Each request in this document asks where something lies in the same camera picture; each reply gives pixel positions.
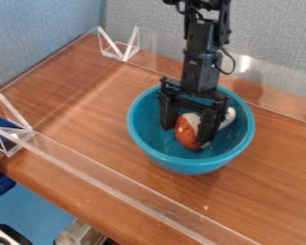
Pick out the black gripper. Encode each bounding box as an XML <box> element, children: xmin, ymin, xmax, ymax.
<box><xmin>158</xmin><ymin>49</ymin><xmax>230</xmax><ymax>149</ymax></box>

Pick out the brown white plush mushroom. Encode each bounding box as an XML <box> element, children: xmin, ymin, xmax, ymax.
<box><xmin>174</xmin><ymin>107</ymin><xmax>236</xmax><ymax>151</ymax></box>

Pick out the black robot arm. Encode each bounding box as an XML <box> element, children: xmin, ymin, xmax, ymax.
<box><xmin>158</xmin><ymin>0</ymin><xmax>230</xmax><ymax>150</ymax></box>

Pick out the blue plastic bowl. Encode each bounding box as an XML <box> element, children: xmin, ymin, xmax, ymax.
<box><xmin>126</xmin><ymin>85</ymin><xmax>256</xmax><ymax>175</ymax></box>

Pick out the clear acrylic back barrier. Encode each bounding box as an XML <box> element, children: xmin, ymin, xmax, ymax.
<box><xmin>96</xmin><ymin>26</ymin><xmax>306</xmax><ymax>123</ymax></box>

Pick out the clear acrylic barrier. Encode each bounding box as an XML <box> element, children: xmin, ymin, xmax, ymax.
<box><xmin>0</xmin><ymin>26</ymin><xmax>102</xmax><ymax>131</ymax></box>
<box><xmin>96</xmin><ymin>26</ymin><xmax>306</xmax><ymax>123</ymax></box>
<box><xmin>0</xmin><ymin>126</ymin><xmax>260</xmax><ymax>245</ymax></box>

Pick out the clear acrylic front barrier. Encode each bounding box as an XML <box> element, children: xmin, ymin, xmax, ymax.
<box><xmin>0</xmin><ymin>126</ymin><xmax>260</xmax><ymax>245</ymax></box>

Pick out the clear acrylic left barrier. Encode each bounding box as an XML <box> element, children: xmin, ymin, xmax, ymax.
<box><xmin>0</xmin><ymin>26</ymin><xmax>102</xmax><ymax>131</ymax></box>

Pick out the grey box under table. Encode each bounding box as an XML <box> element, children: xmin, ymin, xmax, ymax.
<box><xmin>53</xmin><ymin>219</ymin><xmax>113</xmax><ymax>245</ymax></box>

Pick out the black white object bottom left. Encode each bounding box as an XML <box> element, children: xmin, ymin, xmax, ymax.
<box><xmin>0</xmin><ymin>224</ymin><xmax>33</xmax><ymax>245</ymax></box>

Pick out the black cable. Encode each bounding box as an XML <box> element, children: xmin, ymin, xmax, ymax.
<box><xmin>213</xmin><ymin>44</ymin><xmax>237</xmax><ymax>77</ymax></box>

